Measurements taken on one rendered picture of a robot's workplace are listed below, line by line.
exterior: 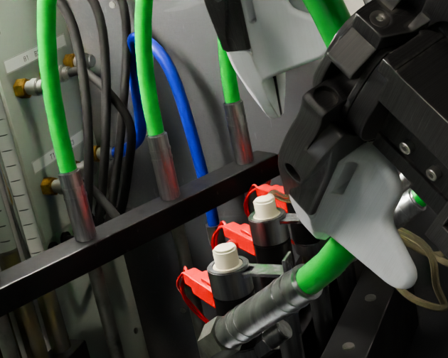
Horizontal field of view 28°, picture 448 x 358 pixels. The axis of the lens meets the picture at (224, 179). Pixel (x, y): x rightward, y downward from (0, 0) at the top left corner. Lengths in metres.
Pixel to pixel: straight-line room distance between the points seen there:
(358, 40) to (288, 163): 0.06
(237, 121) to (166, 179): 0.09
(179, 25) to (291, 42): 0.40
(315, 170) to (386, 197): 0.03
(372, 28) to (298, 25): 0.23
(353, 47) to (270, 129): 0.62
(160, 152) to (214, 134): 0.17
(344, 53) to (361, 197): 0.07
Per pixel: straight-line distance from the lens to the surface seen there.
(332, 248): 0.39
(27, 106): 0.87
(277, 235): 0.65
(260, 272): 0.58
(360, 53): 0.27
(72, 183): 0.71
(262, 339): 0.60
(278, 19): 0.49
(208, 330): 0.48
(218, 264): 0.58
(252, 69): 0.50
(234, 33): 0.49
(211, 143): 0.92
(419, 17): 0.27
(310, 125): 0.29
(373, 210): 0.32
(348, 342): 0.75
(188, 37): 0.89
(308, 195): 0.33
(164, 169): 0.76
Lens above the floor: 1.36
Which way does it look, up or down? 19 degrees down
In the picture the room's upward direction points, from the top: 11 degrees counter-clockwise
